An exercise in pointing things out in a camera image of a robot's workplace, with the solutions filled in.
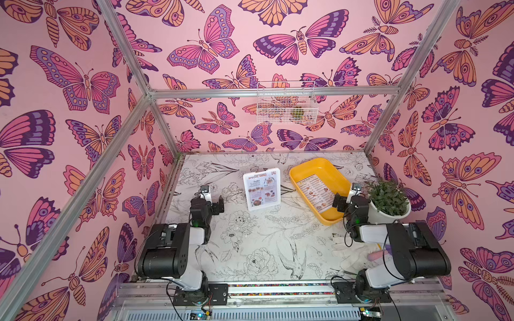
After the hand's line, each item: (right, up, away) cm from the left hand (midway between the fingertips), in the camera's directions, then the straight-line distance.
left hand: (212, 194), depth 95 cm
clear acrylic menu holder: (+17, +6, -9) cm, 20 cm away
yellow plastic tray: (+58, +12, +15) cm, 61 cm away
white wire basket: (+35, +44, 0) cm, 56 cm away
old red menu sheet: (+24, +3, -5) cm, 25 cm away
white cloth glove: (+62, -25, -12) cm, 68 cm away
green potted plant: (+74, -1, -15) cm, 76 cm away
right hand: (+65, 0, -2) cm, 65 cm away
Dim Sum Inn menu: (+52, 0, +7) cm, 52 cm away
